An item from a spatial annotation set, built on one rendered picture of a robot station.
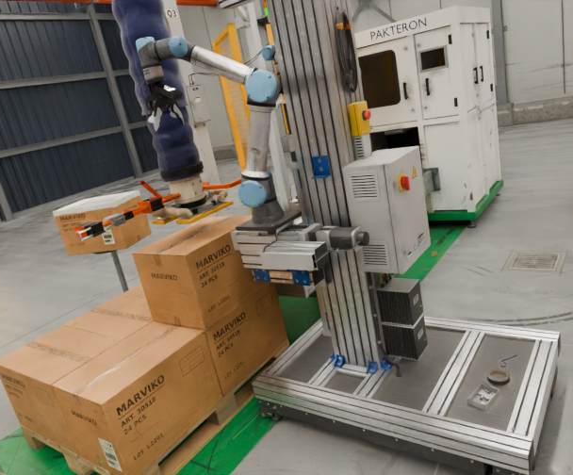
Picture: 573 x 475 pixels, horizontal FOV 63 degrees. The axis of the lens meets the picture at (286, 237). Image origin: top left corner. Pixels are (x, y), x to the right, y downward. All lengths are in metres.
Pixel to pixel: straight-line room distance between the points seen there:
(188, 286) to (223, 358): 0.45
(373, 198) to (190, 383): 1.23
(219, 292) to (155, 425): 0.68
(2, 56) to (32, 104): 1.23
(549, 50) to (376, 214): 9.25
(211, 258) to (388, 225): 0.92
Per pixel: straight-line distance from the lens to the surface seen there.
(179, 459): 2.54
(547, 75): 11.02
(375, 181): 1.91
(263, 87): 1.86
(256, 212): 2.10
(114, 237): 4.12
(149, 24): 2.45
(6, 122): 13.63
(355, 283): 2.19
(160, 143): 2.44
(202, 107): 3.96
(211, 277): 2.39
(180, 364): 2.33
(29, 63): 14.19
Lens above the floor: 1.56
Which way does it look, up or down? 17 degrees down
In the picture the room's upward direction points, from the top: 12 degrees counter-clockwise
